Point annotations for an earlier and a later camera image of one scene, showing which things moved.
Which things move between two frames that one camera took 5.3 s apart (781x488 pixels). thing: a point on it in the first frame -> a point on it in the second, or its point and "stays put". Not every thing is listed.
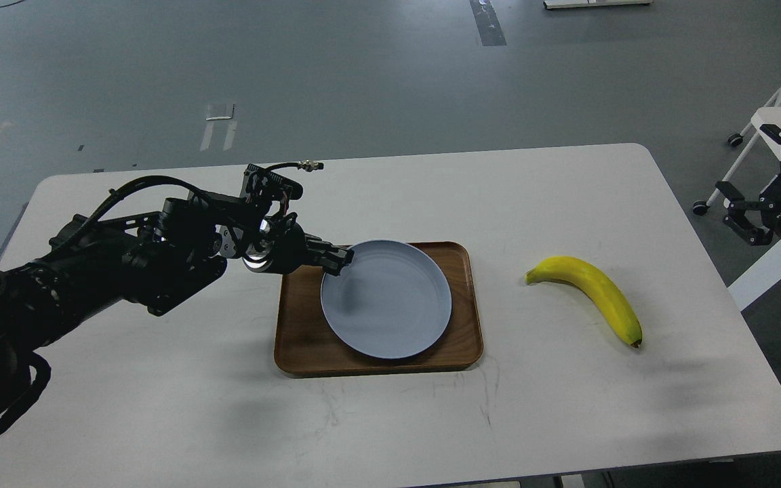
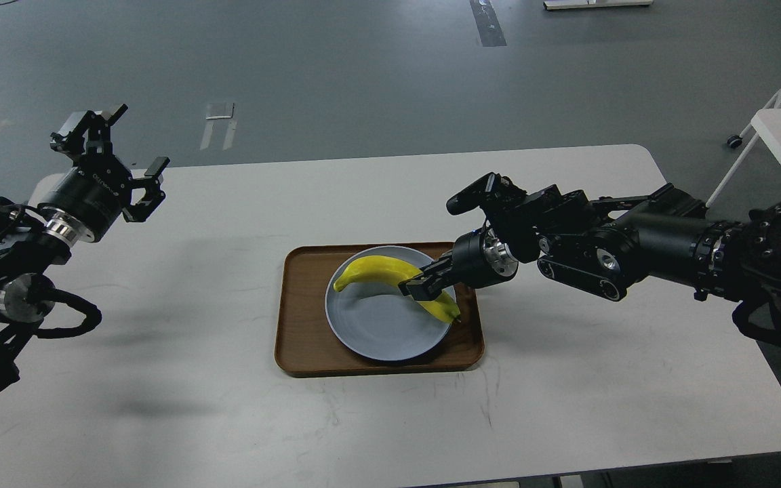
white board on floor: [567, 4] stays put
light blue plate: [392, 301] stays put
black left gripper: [282, 245] -> [88, 202]
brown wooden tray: [305, 346] stays put
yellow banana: [588, 278] -> [391, 270]
